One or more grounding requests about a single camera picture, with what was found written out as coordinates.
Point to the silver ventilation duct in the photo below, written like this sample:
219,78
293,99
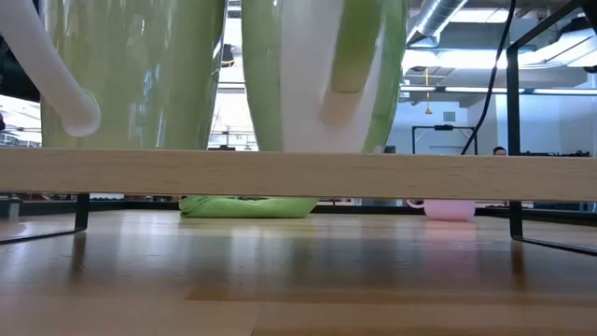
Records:
434,18

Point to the black metal table frame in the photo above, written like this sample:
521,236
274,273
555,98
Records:
46,205

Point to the green white striped mug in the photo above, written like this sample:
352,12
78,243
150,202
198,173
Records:
303,70

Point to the black background rig frame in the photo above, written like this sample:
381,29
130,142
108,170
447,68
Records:
443,127

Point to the person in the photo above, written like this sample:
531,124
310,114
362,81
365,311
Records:
499,151

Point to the pink mug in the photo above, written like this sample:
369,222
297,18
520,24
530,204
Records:
448,210

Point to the ceiling light strip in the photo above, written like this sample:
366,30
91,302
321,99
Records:
471,89

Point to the grey wall vent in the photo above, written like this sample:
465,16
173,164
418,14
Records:
449,116

